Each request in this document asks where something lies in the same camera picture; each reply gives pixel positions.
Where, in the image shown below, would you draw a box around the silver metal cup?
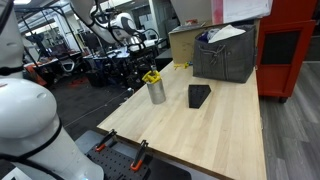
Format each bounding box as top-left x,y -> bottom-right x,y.
147,80 -> 166,104

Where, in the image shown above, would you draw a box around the yellow tool on table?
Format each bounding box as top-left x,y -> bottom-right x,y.
174,62 -> 193,70

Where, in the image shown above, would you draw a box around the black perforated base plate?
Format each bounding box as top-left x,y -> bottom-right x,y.
84,143 -> 192,180

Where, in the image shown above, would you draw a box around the white paper sheet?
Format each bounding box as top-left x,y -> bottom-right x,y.
223,0 -> 273,23

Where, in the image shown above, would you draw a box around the yellow wrenches in cup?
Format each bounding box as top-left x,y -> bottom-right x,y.
142,70 -> 161,84

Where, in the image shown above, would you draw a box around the cardboard box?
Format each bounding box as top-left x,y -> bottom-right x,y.
168,22 -> 212,64

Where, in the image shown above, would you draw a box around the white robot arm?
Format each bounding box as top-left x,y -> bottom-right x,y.
0,0 -> 105,180

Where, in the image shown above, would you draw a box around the black triangular stand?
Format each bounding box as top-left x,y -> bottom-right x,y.
188,85 -> 211,109

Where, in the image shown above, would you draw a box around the orange black clamp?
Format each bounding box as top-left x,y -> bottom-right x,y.
95,129 -> 117,152
130,140 -> 148,172

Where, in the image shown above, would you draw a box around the white cloth in bag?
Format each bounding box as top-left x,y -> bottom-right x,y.
207,25 -> 245,43

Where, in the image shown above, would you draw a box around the left orange black clamp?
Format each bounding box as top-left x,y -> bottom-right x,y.
95,129 -> 117,152

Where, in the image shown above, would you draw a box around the grey felt tote bag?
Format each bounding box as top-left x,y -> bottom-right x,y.
192,25 -> 256,83

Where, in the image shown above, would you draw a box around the right orange black clamp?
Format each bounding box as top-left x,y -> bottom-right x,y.
130,140 -> 148,172

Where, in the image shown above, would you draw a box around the red tool cabinet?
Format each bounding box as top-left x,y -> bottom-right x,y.
256,0 -> 319,103

